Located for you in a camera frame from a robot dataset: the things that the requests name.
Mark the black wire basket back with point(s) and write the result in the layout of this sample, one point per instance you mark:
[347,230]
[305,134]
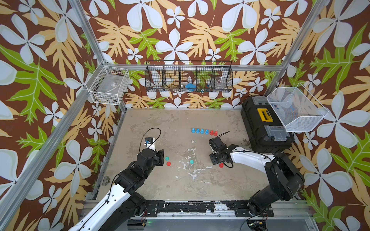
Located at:
[208,76]

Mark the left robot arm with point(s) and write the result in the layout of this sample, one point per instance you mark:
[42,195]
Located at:
[122,201]

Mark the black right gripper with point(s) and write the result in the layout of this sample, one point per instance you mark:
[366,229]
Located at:
[213,160]

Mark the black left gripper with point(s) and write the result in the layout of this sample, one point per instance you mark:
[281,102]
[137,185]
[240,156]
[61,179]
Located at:
[159,157]

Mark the white wire basket left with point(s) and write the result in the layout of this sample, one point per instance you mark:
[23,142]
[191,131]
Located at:
[107,84]

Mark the black toolbox yellow latch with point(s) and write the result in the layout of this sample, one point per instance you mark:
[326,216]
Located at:
[265,131]

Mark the aluminium frame post back right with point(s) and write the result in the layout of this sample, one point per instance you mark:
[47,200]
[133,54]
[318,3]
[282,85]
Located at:
[303,32]

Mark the white wire basket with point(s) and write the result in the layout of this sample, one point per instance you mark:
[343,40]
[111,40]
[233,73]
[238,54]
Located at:
[107,84]
[297,108]

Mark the white wire basket right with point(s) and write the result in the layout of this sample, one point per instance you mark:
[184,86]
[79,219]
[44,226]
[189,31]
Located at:
[297,108]

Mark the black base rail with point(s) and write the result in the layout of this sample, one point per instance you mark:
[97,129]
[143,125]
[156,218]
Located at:
[152,208]

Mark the blue object in basket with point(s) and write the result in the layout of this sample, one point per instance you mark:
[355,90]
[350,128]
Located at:
[191,87]

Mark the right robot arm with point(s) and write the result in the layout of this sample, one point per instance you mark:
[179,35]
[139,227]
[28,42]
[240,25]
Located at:
[283,176]

